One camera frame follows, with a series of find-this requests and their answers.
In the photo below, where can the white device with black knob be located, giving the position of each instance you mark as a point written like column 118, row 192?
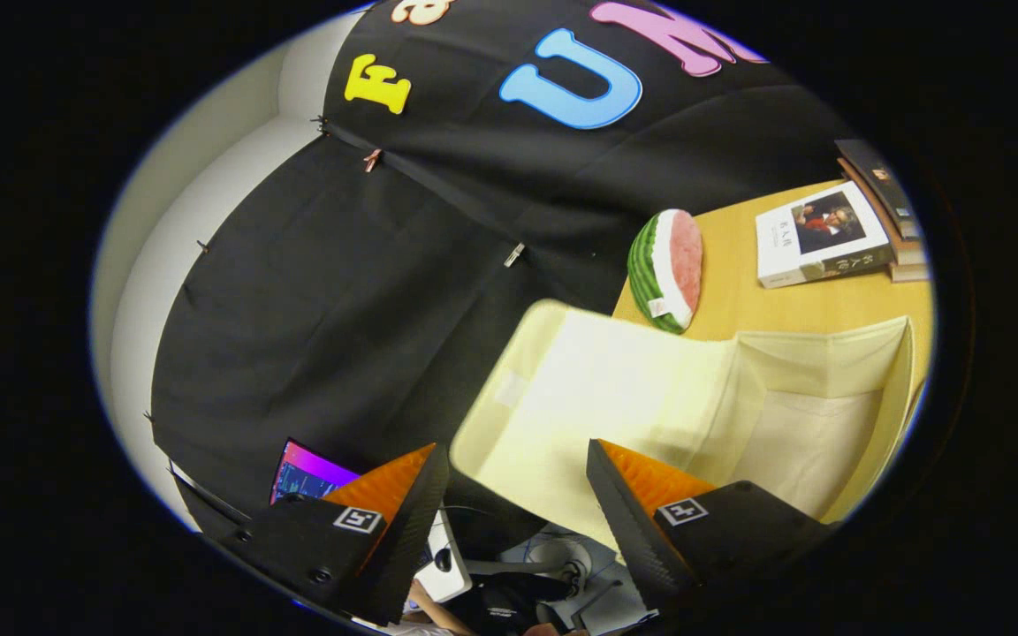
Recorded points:
column 443, row 565

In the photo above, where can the brown cover book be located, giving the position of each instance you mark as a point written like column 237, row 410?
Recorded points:
column 911, row 272
column 902, row 249

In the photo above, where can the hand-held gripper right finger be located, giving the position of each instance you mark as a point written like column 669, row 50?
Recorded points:
column 637, row 539

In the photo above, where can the lit computer screen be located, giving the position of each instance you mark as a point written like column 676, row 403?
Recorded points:
column 306, row 477

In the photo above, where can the watermelon slice plush toy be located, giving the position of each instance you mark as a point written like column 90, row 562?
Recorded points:
column 672, row 265

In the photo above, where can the small red clip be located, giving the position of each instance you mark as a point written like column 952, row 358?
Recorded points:
column 372, row 160

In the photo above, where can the beige fabric storage box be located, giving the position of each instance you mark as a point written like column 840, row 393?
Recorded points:
column 615, row 380

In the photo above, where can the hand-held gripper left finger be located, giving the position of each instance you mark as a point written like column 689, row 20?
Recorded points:
column 398, row 548

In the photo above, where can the small silver clip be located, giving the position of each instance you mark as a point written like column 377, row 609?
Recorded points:
column 514, row 255

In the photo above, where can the white cover book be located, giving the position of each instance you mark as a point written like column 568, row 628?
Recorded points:
column 814, row 238

